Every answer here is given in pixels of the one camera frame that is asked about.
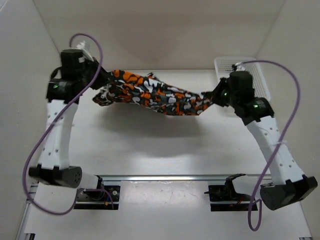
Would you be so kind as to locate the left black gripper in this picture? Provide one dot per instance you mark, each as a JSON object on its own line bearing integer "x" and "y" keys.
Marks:
{"x": 102, "y": 77}

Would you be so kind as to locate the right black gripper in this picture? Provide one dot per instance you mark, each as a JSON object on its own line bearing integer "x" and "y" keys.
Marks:
{"x": 214, "y": 97}

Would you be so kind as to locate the orange camouflage shorts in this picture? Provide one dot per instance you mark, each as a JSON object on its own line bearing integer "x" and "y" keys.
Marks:
{"x": 151, "y": 93}

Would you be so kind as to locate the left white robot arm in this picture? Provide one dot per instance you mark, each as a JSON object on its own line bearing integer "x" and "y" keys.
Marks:
{"x": 64, "y": 89}

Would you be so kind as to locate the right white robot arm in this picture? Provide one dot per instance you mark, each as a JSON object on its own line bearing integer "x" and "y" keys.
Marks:
{"x": 289, "y": 183}

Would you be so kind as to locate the white plastic basket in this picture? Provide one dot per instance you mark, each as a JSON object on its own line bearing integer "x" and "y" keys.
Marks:
{"x": 223, "y": 68}

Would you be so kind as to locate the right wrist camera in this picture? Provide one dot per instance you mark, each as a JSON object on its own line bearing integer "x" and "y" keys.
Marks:
{"x": 239, "y": 67}

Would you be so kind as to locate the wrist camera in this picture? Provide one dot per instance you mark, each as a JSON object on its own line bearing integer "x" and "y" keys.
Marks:
{"x": 239, "y": 67}
{"x": 83, "y": 48}

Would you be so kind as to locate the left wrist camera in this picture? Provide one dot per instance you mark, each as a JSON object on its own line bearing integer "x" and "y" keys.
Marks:
{"x": 83, "y": 48}

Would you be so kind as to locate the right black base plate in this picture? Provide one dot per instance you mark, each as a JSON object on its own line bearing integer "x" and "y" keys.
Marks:
{"x": 225, "y": 198}

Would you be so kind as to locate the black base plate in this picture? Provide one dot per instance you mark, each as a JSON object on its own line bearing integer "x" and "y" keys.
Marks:
{"x": 99, "y": 200}
{"x": 225, "y": 198}

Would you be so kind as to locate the aluminium front rail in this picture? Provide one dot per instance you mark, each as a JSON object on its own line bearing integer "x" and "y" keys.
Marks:
{"x": 179, "y": 177}

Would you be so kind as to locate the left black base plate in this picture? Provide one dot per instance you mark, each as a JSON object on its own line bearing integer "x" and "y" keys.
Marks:
{"x": 99, "y": 200}

